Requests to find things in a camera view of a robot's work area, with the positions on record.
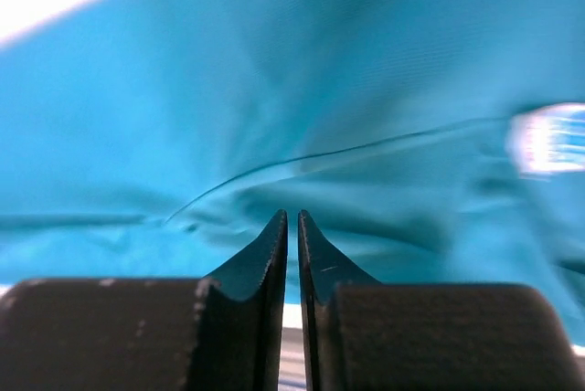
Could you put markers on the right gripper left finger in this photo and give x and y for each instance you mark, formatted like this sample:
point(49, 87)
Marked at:
point(218, 332)

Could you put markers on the teal t-shirt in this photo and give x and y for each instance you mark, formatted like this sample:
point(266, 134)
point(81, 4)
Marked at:
point(431, 140)

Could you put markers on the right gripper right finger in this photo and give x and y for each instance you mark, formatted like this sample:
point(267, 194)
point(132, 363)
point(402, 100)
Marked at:
point(362, 334)

